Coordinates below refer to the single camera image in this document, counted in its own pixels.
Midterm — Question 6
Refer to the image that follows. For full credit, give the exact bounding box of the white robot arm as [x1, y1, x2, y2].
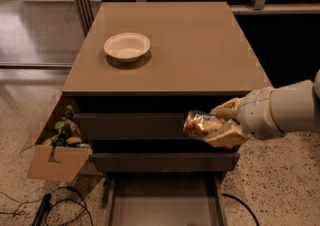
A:
[207, 70, 320, 148]

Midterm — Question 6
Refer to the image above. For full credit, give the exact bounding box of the black cable on floor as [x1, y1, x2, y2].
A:
[0, 186, 94, 226]

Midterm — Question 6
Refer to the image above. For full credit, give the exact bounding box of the green snack bag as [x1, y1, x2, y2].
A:
[52, 121, 70, 147]

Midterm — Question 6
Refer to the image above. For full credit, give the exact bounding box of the grey middle drawer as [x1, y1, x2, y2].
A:
[90, 152, 240, 172]

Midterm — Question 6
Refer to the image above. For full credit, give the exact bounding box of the white paper bowl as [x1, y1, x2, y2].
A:
[104, 33, 151, 62]

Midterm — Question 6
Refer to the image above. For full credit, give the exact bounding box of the brown cardboard box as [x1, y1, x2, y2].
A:
[21, 91, 92, 182]

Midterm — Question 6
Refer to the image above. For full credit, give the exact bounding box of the black cable right floor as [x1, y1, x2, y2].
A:
[221, 193, 261, 226]

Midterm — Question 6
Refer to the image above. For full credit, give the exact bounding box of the grey drawer cabinet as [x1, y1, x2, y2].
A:
[61, 1, 275, 184]

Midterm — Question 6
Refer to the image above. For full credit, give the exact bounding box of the yellow snack item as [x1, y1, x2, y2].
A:
[66, 137, 82, 146]

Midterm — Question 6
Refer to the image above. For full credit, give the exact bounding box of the grey top drawer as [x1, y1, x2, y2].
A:
[73, 112, 241, 141]

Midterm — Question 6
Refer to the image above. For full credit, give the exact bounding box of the grey open bottom drawer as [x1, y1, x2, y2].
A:
[104, 173, 227, 226]

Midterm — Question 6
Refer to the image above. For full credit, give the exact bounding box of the black bar on floor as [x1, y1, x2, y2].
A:
[31, 194, 51, 226]

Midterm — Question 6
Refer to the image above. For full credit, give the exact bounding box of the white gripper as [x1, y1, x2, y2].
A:
[205, 87, 285, 149]

